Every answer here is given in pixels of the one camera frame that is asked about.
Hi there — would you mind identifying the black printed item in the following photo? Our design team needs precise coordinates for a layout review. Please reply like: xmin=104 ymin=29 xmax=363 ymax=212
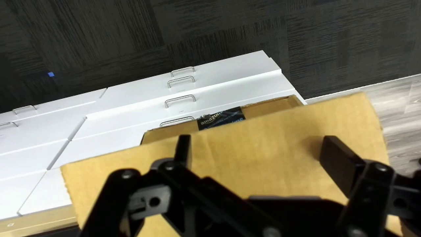
xmin=196 ymin=105 xmax=245 ymax=131

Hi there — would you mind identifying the white drawer cabinet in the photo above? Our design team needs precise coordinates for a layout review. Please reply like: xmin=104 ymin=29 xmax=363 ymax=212
xmin=0 ymin=48 xmax=306 ymax=221

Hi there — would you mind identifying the brown cardboard box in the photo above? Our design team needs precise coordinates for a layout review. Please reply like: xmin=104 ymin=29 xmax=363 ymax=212
xmin=59 ymin=92 xmax=404 ymax=237

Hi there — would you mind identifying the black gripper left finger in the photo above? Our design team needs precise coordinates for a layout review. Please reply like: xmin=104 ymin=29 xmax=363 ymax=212
xmin=77 ymin=133 xmax=281 ymax=237

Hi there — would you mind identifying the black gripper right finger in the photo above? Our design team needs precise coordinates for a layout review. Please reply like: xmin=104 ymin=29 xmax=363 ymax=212
xmin=318 ymin=134 xmax=421 ymax=237

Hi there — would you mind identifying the clear drawer handle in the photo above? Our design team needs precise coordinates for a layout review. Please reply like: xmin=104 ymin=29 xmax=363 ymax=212
xmin=163 ymin=93 xmax=198 ymax=109
xmin=167 ymin=73 xmax=197 ymax=89
xmin=170 ymin=64 xmax=197 ymax=76

